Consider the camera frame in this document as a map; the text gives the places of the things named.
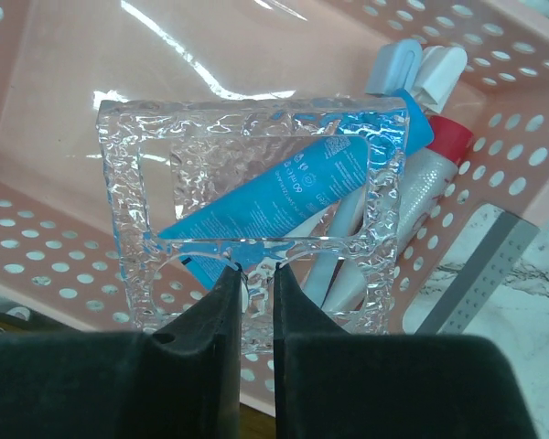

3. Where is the brown wooden oval tray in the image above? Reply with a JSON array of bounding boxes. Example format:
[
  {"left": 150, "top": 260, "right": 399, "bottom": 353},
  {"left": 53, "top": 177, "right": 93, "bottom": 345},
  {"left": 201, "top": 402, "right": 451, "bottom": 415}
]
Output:
[{"left": 0, "top": 313, "right": 79, "bottom": 335}]

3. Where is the clear textured acrylic holder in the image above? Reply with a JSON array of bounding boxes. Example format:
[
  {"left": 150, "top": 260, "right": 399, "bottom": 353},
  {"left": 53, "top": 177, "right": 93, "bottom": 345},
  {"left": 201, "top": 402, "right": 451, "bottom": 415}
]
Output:
[{"left": 96, "top": 97, "right": 413, "bottom": 353}]

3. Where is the blue toothpaste tube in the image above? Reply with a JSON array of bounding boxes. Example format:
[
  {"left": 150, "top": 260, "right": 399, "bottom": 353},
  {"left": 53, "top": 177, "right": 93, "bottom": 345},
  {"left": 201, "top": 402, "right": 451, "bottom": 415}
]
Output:
[{"left": 149, "top": 90, "right": 434, "bottom": 289}]

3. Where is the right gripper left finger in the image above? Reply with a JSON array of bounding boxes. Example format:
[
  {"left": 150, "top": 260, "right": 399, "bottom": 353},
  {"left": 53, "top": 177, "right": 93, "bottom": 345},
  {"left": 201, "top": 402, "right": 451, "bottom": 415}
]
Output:
[{"left": 0, "top": 268, "right": 242, "bottom": 438}]

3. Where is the white capped toothbrush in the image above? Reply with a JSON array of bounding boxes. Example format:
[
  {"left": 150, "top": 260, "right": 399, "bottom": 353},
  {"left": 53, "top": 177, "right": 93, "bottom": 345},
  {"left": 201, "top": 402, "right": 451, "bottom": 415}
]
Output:
[{"left": 411, "top": 46, "right": 468, "bottom": 114}]

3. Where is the grey capped toothbrush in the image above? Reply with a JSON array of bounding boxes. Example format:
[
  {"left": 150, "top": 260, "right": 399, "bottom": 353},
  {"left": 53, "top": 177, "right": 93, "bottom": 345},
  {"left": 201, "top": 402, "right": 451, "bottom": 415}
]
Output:
[{"left": 303, "top": 38, "right": 423, "bottom": 307}]

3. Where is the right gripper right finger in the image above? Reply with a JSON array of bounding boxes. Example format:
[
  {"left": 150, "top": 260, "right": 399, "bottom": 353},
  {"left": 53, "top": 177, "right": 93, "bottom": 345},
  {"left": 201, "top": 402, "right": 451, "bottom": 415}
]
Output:
[{"left": 273, "top": 266, "right": 536, "bottom": 438}]

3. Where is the pink plastic basket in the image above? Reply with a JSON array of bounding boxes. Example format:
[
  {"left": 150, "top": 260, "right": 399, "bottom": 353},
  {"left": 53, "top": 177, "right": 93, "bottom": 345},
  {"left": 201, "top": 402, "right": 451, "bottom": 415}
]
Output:
[{"left": 0, "top": 1, "right": 549, "bottom": 428}]

